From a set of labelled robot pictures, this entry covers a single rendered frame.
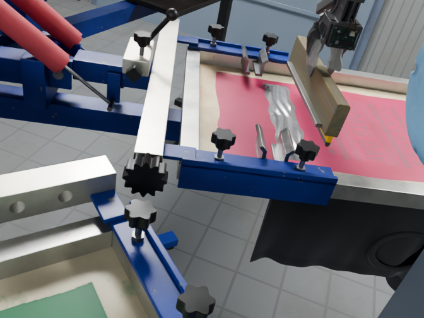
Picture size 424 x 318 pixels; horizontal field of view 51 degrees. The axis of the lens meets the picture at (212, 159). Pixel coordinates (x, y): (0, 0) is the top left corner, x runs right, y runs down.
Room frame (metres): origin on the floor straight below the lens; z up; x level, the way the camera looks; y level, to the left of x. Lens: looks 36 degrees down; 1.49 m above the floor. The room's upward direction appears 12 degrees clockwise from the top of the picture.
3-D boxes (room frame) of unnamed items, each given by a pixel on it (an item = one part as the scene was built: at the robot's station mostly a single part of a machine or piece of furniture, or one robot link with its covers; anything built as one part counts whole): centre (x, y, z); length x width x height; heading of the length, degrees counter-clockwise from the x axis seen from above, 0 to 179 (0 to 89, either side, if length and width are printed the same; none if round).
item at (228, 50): (1.24, -0.01, 0.98); 0.30 x 0.05 x 0.07; 98
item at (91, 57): (0.92, 0.27, 1.02); 0.17 x 0.06 x 0.05; 98
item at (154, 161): (0.58, 0.11, 1.02); 0.07 x 0.06 x 0.07; 98
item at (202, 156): (0.69, -0.09, 0.98); 0.30 x 0.05 x 0.07; 98
